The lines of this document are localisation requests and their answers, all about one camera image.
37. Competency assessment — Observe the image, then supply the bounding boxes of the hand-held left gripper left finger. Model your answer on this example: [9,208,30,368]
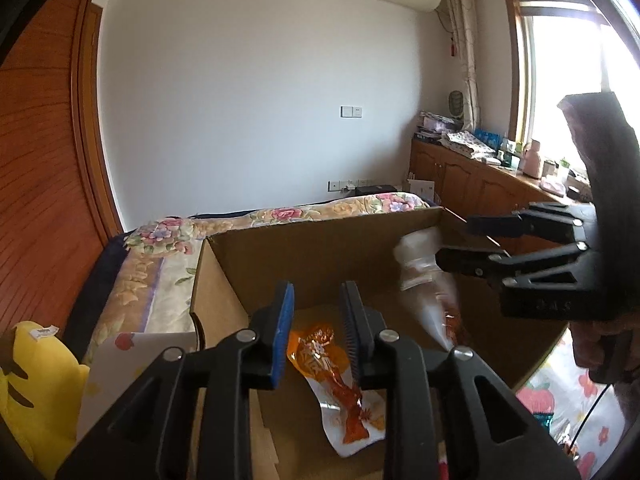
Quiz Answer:
[54,281,296,480]

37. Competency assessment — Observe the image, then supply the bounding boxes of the white fruit print sheet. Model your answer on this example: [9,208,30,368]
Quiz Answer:
[75,330,631,480]

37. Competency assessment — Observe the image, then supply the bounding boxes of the wooden wardrobe door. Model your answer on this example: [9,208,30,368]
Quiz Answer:
[0,0,126,341]

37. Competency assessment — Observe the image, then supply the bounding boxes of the cardboard box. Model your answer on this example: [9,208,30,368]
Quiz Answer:
[190,205,576,480]

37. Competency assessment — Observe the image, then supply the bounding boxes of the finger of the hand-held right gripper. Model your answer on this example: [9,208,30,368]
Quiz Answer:
[435,242,596,291]
[467,202,598,251]

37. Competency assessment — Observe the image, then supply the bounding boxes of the clear plastic snack packet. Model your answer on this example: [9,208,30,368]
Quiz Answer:
[392,227,468,353]

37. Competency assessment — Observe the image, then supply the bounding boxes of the navy blue blanket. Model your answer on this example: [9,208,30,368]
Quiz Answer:
[65,232,126,356]

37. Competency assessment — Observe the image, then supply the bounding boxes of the yellow plush toy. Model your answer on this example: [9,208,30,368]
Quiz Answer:
[0,320,91,478]

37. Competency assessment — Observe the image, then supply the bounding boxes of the white orange snack packet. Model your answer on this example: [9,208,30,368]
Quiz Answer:
[286,324,388,458]

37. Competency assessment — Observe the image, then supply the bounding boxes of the white wall outlets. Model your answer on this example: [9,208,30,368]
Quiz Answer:
[327,177,376,193]

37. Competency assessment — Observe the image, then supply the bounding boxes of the patterned curtain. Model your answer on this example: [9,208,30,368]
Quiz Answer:
[440,0,483,133]

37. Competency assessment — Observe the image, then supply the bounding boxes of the person's right hand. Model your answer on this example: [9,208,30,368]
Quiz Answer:
[572,317,633,383]

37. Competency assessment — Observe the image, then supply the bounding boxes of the white carton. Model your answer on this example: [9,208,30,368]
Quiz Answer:
[407,175,436,202]

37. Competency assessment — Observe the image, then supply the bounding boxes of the stack of books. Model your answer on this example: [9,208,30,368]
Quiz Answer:
[415,110,463,146]

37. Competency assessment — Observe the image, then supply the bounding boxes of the floral blanket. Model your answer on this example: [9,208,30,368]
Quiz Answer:
[82,192,431,366]

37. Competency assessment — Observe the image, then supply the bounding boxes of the wooden frame window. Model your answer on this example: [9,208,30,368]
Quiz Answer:
[500,0,640,181]

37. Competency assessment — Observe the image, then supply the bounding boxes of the wooden cabinet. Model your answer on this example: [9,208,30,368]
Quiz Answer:
[410,137,596,221]

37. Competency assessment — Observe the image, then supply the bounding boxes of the folded patterned cloth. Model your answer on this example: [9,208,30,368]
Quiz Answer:
[447,130,496,158]

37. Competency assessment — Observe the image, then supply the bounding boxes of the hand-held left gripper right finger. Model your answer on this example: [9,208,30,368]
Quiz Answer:
[339,281,583,480]

